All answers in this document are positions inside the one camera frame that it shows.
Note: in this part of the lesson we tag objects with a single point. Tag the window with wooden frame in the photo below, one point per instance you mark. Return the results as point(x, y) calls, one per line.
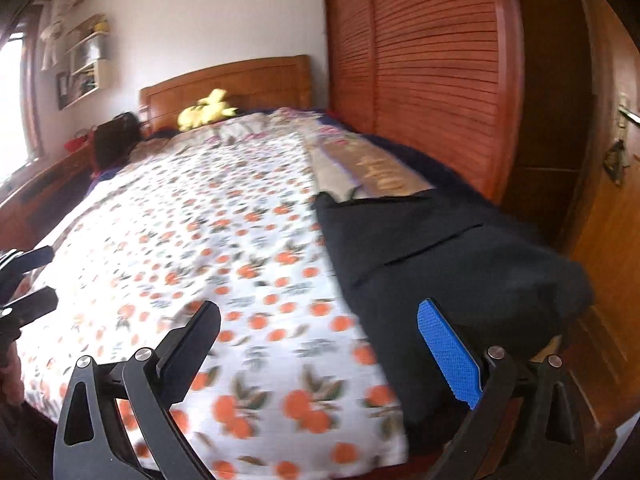
point(20, 133)

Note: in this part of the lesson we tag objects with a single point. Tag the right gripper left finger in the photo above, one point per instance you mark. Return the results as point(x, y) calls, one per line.
point(182, 352)

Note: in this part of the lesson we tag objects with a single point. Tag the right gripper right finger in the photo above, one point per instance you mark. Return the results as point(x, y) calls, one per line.
point(466, 372)

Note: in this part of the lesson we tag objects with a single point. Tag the black double-breasted coat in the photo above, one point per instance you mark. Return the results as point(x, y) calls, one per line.
point(490, 280)

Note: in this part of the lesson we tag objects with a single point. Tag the wooden door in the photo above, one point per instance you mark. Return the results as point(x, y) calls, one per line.
point(603, 354)

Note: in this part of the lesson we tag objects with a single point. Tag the white wall shelf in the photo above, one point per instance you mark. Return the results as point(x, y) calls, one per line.
point(85, 65)

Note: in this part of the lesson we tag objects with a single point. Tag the person's left hand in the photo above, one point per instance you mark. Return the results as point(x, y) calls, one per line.
point(12, 387)

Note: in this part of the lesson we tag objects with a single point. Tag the chair with black bag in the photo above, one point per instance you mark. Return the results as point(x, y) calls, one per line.
point(110, 143)

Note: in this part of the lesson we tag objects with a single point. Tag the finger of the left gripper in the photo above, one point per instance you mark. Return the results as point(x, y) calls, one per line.
point(28, 308)
point(14, 264)

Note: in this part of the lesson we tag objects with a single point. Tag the tied white curtain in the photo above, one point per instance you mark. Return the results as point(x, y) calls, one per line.
point(54, 31)

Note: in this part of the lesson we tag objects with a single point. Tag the yellow Pikachu plush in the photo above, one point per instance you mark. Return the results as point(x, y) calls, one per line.
point(212, 108)

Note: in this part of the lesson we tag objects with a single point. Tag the orange print bed sheet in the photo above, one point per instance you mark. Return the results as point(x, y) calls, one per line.
point(291, 388)

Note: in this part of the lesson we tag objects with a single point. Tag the wooden desk cabinet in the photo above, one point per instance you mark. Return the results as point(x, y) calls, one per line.
point(39, 205)

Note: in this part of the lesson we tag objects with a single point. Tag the wooden louvered wardrobe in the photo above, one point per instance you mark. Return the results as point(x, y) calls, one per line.
point(442, 76)

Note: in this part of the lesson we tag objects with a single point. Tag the wooden headboard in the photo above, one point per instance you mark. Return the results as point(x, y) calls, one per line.
point(259, 84)

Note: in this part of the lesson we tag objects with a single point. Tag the red bowl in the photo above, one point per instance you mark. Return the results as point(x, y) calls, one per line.
point(75, 144)

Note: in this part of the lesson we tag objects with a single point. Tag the floral beige quilt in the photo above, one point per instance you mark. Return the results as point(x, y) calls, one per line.
point(343, 164)

